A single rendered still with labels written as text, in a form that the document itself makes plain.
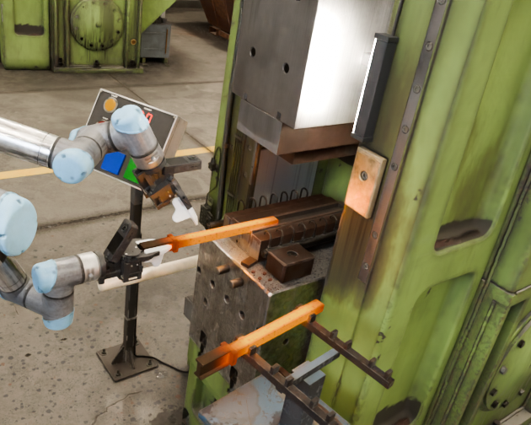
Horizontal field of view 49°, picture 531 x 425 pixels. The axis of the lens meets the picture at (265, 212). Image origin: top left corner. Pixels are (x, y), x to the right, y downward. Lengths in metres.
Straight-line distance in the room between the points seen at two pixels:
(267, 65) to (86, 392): 1.59
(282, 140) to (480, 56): 0.55
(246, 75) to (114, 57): 4.96
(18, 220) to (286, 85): 0.74
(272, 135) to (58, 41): 4.96
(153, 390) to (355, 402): 1.05
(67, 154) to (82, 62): 5.24
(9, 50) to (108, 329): 4.05
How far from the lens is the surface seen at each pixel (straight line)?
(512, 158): 1.75
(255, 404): 1.63
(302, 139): 1.64
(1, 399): 2.62
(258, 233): 1.77
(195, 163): 1.52
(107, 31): 6.46
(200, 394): 2.30
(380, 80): 1.47
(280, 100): 1.57
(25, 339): 2.87
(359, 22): 1.57
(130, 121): 1.38
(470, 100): 1.42
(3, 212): 1.21
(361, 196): 1.55
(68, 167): 1.31
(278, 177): 2.03
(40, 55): 6.47
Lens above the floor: 1.88
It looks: 28 degrees down
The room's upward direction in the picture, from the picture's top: 10 degrees clockwise
